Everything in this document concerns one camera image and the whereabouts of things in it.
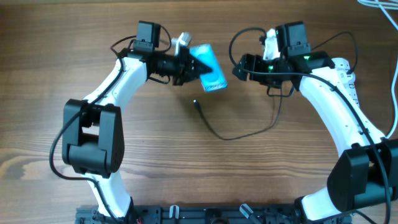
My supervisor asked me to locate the blue Galaxy smartphone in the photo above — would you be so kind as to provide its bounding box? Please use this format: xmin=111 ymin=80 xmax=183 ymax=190
xmin=188 ymin=44 xmax=228 ymax=93

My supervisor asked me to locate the black charger cable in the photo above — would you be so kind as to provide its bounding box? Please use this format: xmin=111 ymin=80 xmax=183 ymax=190
xmin=193 ymin=30 xmax=359 ymax=141

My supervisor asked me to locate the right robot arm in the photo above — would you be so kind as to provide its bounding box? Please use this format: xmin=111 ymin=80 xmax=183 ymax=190
xmin=233 ymin=21 xmax=397 ymax=223

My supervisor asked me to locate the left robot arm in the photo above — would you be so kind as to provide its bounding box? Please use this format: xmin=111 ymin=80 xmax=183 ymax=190
xmin=56 ymin=21 xmax=214 ymax=223

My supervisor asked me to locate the white power strip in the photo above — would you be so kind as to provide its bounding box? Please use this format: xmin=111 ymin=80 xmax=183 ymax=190
xmin=332 ymin=58 xmax=359 ymax=106

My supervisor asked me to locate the white cables top right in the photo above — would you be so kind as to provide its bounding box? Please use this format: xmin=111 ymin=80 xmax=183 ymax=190
xmin=356 ymin=0 xmax=398 ymax=32

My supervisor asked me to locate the black mounting rail base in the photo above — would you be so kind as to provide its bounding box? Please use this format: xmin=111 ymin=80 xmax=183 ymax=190
xmin=75 ymin=203 xmax=353 ymax=224

